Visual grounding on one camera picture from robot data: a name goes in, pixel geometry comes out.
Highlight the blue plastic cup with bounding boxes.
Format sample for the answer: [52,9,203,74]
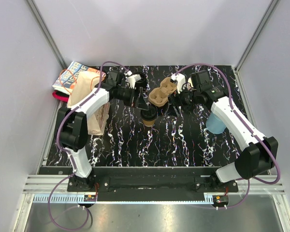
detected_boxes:
[206,113,226,134]

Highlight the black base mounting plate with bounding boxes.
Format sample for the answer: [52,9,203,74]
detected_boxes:
[45,167,243,205]

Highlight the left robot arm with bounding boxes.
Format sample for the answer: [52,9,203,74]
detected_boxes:
[56,71,149,191]

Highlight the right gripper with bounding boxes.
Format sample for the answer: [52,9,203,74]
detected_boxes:
[166,83,200,117]

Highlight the red cloth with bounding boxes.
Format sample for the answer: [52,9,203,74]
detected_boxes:
[52,90,69,102]

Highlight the black coffee lid stack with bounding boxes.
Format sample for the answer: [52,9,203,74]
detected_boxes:
[135,72,147,88]

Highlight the paper takeout bag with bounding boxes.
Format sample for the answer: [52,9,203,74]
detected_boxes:
[67,71,110,135]

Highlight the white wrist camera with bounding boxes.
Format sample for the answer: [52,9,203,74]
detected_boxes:
[170,73,186,93]
[125,71,141,88]

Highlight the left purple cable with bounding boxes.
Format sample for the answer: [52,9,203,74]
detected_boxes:
[47,61,132,230]

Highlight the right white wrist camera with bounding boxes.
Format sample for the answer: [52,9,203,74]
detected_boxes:
[170,73,186,93]

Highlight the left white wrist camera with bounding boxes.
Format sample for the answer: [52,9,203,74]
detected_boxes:
[125,71,141,88]

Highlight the black coffee cup lid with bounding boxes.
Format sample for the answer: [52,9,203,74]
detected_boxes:
[140,106,158,121]

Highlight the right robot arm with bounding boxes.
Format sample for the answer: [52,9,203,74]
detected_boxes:
[169,71,278,192]

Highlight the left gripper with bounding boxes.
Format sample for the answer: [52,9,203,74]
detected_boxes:
[116,86,148,110]

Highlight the single paper coffee cup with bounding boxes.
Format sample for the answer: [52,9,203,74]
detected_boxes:
[141,114,157,127]

